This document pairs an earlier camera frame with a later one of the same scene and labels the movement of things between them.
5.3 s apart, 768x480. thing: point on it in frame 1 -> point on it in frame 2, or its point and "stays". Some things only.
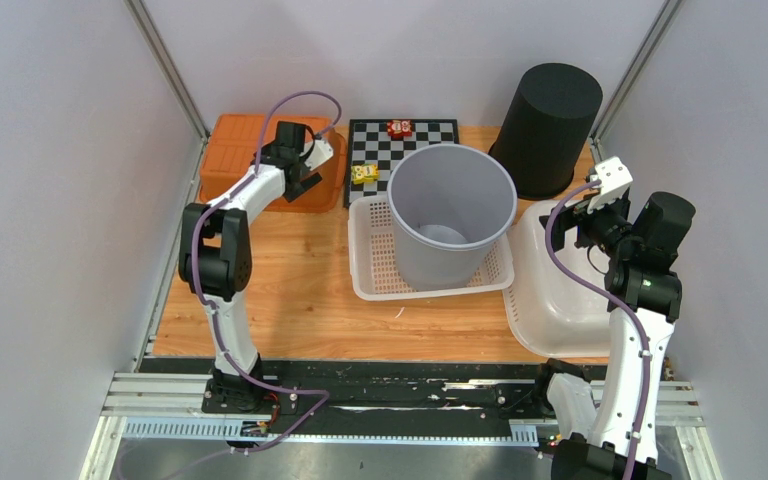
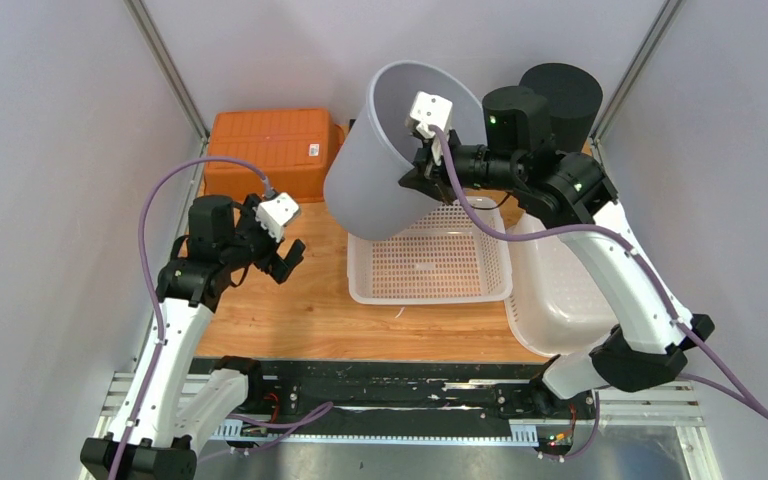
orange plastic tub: [230, 149] stays
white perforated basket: [372, 257] stays
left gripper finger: [293, 191] -> [292, 260]
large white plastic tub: [554, 309] stays
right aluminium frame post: [653, 34] stays
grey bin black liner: [451, 205] -> [363, 193]
